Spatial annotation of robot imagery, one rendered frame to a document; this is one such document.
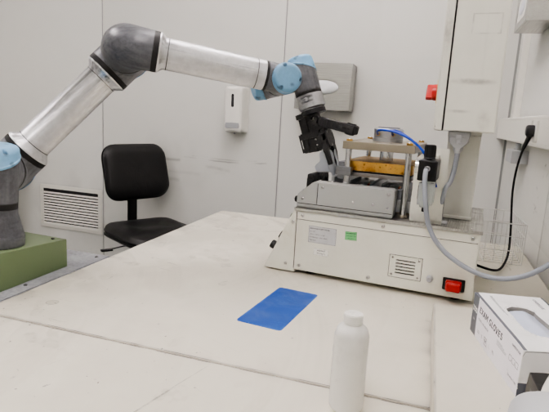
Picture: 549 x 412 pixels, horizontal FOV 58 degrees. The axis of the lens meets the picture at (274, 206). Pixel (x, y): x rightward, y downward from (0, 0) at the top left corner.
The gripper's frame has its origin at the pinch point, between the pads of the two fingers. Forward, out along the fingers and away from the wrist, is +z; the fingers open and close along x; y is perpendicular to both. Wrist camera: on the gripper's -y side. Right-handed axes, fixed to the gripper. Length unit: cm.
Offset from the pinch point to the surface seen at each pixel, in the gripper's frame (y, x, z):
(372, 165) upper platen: -12.7, 10.3, -0.5
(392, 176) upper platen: -16.8, 10.3, 3.4
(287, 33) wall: 45, -131, -81
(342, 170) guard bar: -5.6, 13.8, -1.3
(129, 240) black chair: 138, -68, 7
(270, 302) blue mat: 11.2, 39.4, 22.8
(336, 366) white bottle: -14, 73, 25
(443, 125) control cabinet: -31.9, 15.6, -5.4
